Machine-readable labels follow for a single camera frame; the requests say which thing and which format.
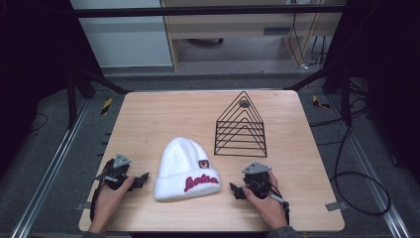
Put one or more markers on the person's left hand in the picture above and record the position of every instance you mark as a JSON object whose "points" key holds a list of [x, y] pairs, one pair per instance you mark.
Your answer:
{"points": [[109, 201]]}

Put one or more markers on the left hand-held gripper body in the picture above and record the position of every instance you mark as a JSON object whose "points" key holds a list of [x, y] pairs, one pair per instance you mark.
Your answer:
{"points": [[116, 173]]}

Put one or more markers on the aluminium floor rail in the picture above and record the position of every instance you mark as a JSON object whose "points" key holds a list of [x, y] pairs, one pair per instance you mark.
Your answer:
{"points": [[49, 168], [376, 185]]}

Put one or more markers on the person's right hand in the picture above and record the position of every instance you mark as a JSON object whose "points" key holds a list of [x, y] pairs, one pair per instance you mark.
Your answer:
{"points": [[267, 208]]}

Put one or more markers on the grey round table grommet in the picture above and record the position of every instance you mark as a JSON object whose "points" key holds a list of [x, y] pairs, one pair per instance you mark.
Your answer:
{"points": [[244, 104]]}

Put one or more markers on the white knit beanie hat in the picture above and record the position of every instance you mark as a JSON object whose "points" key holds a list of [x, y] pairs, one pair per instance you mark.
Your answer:
{"points": [[185, 168]]}

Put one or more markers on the black metal stand leg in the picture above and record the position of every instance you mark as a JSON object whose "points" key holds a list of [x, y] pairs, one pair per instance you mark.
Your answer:
{"points": [[82, 82], [333, 76]]}

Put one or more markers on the yellow black striped tape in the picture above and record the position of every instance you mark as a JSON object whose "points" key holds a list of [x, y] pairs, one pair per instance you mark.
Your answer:
{"points": [[106, 106], [319, 102]]}

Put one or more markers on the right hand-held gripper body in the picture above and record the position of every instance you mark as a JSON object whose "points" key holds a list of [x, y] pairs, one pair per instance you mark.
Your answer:
{"points": [[258, 180]]}

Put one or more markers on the grey metal table bracket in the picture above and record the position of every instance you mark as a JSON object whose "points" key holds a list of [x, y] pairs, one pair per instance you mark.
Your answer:
{"points": [[336, 206], [82, 206]]}

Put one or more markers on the white cabinet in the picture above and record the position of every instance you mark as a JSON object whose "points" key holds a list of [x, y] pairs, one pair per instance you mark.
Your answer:
{"points": [[125, 43]]}

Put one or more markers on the black horizontal metal bar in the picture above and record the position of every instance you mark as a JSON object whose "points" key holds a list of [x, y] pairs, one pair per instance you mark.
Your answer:
{"points": [[198, 12]]}

